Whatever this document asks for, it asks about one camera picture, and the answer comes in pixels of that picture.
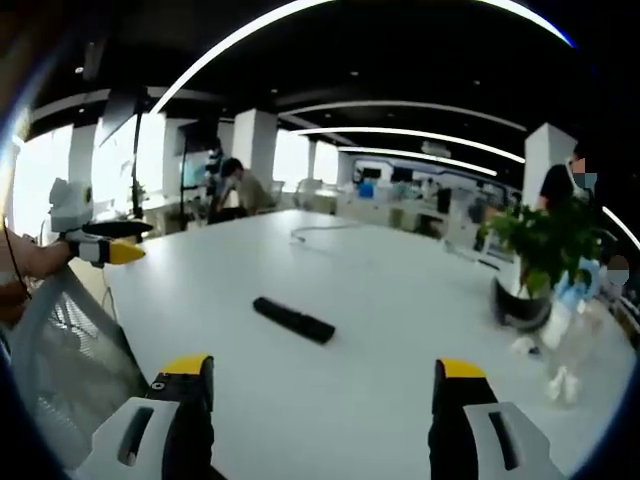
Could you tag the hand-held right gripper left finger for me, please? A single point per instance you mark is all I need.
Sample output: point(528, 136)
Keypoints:
point(170, 430)

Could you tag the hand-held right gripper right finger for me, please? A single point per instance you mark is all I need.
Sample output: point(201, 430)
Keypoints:
point(470, 430)

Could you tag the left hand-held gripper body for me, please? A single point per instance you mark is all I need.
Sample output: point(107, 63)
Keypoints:
point(71, 205)

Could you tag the black remote control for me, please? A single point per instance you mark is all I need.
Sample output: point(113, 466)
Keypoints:
point(294, 320)

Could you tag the black floor stand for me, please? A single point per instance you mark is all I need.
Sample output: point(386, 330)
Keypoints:
point(137, 165)

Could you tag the grey mesh office chair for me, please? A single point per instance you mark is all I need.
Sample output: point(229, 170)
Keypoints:
point(70, 360)

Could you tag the black plant pot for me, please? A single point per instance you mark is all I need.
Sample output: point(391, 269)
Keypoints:
point(522, 309)

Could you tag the green potted plant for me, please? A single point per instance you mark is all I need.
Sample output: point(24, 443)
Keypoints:
point(547, 247)

